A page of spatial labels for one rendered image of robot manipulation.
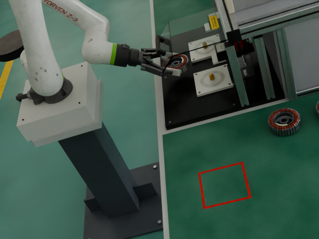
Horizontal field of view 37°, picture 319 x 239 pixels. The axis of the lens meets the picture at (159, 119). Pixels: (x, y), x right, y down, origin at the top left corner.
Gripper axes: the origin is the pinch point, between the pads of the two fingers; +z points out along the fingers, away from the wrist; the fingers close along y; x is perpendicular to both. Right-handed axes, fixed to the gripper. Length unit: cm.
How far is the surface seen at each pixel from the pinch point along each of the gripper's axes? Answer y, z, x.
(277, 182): -68, 28, -6
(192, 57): 9.6, 9.0, 1.0
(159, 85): 0.8, -4.0, 12.7
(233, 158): -53, 17, 0
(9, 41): 127, -93, 87
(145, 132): 58, 7, 93
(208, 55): 7.2, 15.0, -2.6
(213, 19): -12.4, 6.3, -30.4
